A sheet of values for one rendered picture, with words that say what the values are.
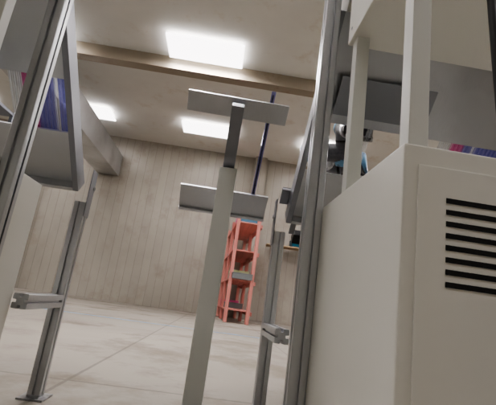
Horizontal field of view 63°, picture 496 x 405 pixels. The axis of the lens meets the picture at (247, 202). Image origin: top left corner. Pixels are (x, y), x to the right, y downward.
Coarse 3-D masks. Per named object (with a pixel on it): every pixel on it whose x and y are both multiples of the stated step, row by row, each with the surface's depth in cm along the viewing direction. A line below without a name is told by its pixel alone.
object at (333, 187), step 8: (304, 176) 141; (328, 176) 141; (336, 176) 141; (304, 184) 143; (328, 184) 143; (336, 184) 143; (304, 192) 145; (328, 192) 144; (336, 192) 144; (328, 200) 146; (296, 208) 148
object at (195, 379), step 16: (224, 176) 136; (224, 192) 135; (224, 208) 134; (224, 224) 133; (208, 240) 131; (224, 240) 131; (208, 256) 130; (208, 272) 128; (208, 288) 127; (208, 304) 126; (208, 320) 125; (208, 336) 124; (192, 352) 122; (208, 352) 123; (192, 368) 121; (192, 384) 120; (192, 400) 119
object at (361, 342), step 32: (384, 160) 62; (416, 160) 55; (448, 160) 56; (480, 160) 56; (352, 192) 75; (384, 192) 60; (416, 192) 54; (352, 224) 72; (384, 224) 58; (320, 256) 91; (352, 256) 70; (384, 256) 57; (320, 288) 87; (352, 288) 67; (384, 288) 55; (320, 320) 83; (352, 320) 65; (384, 320) 53; (320, 352) 80; (352, 352) 63; (384, 352) 52; (320, 384) 77; (352, 384) 61; (384, 384) 51
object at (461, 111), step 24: (336, 72) 124; (384, 72) 124; (432, 72) 123; (456, 72) 123; (480, 72) 123; (336, 96) 128; (384, 96) 123; (432, 96) 123; (456, 96) 127; (480, 96) 126; (336, 120) 131; (384, 120) 127; (432, 120) 130; (456, 120) 130; (480, 120) 130; (480, 144) 134
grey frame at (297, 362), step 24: (336, 0) 110; (336, 24) 108; (336, 48) 106; (312, 120) 105; (312, 144) 100; (312, 168) 98; (312, 192) 96; (312, 216) 96; (312, 240) 94; (312, 264) 92; (312, 288) 91; (264, 312) 137; (312, 312) 90; (264, 360) 134; (288, 360) 89; (264, 384) 132; (288, 384) 86
